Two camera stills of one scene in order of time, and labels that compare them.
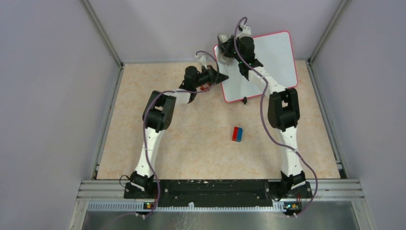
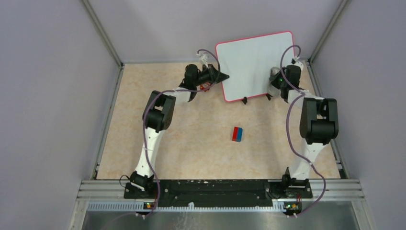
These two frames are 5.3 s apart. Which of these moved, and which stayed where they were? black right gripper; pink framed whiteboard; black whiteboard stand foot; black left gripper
Moved: black right gripper
Stayed: black whiteboard stand foot; black left gripper; pink framed whiteboard
